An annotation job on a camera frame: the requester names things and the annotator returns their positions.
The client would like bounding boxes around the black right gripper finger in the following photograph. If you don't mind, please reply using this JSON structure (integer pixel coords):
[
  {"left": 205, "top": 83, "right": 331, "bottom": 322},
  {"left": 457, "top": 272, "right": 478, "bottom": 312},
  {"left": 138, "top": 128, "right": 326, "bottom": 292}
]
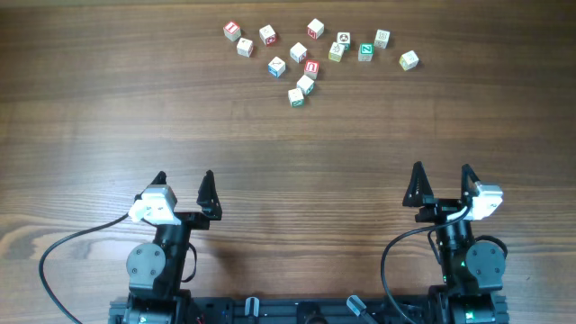
[
  {"left": 461, "top": 164, "right": 480, "bottom": 199},
  {"left": 402, "top": 161, "right": 435, "bottom": 207}
]

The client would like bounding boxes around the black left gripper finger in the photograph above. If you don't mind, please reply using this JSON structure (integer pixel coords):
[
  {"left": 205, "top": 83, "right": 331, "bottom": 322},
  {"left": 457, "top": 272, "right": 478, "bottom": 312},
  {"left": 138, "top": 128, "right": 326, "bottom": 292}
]
[
  {"left": 196, "top": 170, "right": 222, "bottom": 221},
  {"left": 134, "top": 171, "right": 167, "bottom": 201}
]

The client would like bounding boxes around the green X letter block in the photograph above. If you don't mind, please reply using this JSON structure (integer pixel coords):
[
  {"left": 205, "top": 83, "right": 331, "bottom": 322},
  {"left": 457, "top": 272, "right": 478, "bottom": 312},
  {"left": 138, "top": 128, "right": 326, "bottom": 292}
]
[{"left": 288, "top": 88, "right": 304, "bottom": 107}]

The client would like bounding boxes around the wooden block green side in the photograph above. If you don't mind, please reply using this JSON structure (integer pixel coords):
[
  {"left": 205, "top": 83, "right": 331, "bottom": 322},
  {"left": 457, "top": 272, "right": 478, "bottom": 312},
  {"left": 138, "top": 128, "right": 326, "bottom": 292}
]
[{"left": 296, "top": 75, "right": 315, "bottom": 95}]

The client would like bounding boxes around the red A letter block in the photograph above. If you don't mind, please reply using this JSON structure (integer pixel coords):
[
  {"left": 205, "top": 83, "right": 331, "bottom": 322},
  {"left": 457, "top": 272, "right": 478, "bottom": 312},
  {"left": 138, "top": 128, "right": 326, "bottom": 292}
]
[{"left": 304, "top": 60, "right": 320, "bottom": 80}]

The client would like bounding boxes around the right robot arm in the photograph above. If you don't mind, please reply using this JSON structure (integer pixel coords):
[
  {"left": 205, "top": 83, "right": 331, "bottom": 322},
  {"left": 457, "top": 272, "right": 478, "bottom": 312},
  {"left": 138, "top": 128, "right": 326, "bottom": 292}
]
[{"left": 402, "top": 162, "right": 509, "bottom": 323}]

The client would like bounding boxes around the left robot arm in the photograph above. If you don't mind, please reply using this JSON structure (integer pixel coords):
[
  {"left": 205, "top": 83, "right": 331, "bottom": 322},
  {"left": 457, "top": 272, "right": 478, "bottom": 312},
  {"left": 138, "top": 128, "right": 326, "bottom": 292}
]
[{"left": 108, "top": 170, "right": 222, "bottom": 324}]

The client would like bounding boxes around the yellow wooden block far right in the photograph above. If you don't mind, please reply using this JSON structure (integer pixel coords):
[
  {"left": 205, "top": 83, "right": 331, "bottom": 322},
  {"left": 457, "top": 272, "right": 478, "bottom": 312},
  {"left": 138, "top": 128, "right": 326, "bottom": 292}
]
[{"left": 399, "top": 50, "right": 419, "bottom": 71}]

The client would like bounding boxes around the blue-sided wooden block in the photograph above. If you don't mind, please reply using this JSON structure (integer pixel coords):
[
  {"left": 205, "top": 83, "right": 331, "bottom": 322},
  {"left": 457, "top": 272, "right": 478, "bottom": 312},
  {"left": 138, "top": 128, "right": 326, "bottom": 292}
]
[{"left": 268, "top": 57, "right": 286, "bottom": 78}]

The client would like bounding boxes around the green Z letter block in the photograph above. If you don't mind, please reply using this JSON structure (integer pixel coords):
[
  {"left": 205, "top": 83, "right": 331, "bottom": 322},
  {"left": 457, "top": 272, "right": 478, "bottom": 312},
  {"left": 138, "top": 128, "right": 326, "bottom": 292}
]
[{"left": 358, "top": 43, "right": 374, "bottom": 61}]

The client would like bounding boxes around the plain top block left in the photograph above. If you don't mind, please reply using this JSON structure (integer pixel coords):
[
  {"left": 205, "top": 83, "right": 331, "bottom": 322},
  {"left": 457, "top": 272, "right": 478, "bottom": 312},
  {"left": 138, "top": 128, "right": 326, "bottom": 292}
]
[{"left": 237, "top": 38, "right": 254, "bottom": 58}]

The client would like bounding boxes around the plain wooden block right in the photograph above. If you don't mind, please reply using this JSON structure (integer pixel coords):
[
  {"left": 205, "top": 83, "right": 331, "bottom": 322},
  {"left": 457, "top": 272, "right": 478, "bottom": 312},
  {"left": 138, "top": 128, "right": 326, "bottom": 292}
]
[{"left": 373, "top": 29, "right": 391, "bottom": 50}]

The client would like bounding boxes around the red I letter block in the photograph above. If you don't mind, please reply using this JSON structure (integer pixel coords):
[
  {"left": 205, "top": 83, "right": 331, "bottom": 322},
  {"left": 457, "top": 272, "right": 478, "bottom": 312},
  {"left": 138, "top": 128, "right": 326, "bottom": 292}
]
[{"left": 223, "top": 21, "right": 241, "bottom": 41}]

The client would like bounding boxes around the yellow-sided wooden block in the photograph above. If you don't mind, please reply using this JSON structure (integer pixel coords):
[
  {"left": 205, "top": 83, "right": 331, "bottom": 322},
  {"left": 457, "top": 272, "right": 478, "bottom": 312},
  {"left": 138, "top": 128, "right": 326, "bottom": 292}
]
[{"left": 328, "top": 42, "right": 346, "bottom": 62}]

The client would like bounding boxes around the white block red corner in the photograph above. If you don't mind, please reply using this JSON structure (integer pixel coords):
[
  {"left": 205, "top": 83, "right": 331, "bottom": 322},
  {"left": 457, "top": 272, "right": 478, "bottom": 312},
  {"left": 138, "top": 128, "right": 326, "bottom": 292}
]
[{"left": 290, "top": 42, "right": 307, "bottom": 63}]

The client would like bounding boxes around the block with dark picture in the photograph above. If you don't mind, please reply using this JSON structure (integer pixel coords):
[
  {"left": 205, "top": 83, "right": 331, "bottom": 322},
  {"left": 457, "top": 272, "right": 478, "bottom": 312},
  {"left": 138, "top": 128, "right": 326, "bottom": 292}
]
[{"left": 337, "top": 31, "right": 351, "bottom": 50}]

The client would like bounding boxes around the block with red side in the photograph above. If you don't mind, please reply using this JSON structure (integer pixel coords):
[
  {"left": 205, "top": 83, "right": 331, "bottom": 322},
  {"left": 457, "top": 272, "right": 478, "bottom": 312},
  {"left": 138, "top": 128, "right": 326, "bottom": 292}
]
[{"left": 259, "top": 24, "right": 277, "bottom": 46}]

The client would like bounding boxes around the red-sided block top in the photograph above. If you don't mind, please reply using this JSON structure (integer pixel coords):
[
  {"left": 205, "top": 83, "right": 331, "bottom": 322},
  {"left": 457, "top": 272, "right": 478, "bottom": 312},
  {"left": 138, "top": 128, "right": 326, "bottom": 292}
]
[{"left": 307, "top": 18, "right": 325, "bottom": 40}]

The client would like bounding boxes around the black right camera cable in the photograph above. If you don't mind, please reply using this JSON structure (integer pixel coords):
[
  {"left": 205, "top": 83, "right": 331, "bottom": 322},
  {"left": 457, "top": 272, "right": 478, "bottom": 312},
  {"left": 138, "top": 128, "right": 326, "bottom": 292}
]
[{"left": 380, "top": 204, "right": 473, "bottom": 324}]

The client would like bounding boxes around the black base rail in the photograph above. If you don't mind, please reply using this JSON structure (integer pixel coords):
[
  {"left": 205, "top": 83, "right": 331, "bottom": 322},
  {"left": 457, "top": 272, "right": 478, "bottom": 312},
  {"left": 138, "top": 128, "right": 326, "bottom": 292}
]
[{"left": 108, "top": 294, "right": 510, "bottom": 324}]

